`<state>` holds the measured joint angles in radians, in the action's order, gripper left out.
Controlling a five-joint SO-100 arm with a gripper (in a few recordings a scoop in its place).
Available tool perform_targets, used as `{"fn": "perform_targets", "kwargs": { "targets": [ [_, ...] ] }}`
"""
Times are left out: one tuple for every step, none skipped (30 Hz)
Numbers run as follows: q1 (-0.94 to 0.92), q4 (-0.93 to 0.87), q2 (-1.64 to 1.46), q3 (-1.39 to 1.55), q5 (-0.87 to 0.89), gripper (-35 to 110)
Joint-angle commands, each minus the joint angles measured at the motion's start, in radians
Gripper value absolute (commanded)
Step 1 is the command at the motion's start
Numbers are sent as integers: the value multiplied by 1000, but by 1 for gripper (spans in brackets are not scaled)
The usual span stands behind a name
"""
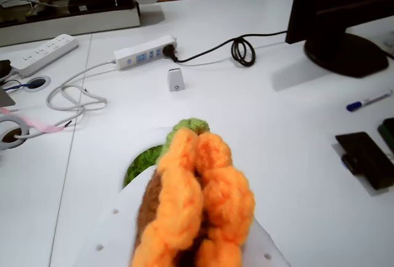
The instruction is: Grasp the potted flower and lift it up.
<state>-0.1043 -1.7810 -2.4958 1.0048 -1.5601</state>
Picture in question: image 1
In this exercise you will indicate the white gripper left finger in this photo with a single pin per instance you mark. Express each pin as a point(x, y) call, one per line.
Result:
point(110, 236)

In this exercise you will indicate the plain white power strip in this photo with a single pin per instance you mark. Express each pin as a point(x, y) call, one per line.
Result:
point(46, 51)

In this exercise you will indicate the white tape roll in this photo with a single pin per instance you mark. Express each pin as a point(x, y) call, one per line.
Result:
point(15, 121)

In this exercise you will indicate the white power strip blue sockets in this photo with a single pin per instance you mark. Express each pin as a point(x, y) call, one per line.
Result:
point(138, 53)

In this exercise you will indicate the small black adapter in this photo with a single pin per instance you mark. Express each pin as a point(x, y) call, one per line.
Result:
point(4, 67)

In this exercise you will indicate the flat black device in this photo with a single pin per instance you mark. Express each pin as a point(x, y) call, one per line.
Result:
point(366, 156)

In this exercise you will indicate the grey panel stand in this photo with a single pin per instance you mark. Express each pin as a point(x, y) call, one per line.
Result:
point(6, 98)

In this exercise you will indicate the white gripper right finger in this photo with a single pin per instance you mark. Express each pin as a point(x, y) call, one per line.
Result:
point(264, 251)

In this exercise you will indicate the black computer monitor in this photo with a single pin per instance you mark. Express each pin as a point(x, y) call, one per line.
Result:
point(338, 58)

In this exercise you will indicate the dark green object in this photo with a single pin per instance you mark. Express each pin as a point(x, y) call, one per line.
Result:
point(388, 134)

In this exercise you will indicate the pink ribbon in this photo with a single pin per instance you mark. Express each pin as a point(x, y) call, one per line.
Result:
point(40, 124)

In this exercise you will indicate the crochet sunflower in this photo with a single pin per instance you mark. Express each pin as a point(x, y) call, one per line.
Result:
point(191, 193)

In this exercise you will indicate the blue capped whiteboard marker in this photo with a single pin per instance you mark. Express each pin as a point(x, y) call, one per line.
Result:
point(354, 106)

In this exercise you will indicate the small white adapter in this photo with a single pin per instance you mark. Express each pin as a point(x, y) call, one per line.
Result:
point(176, 79)

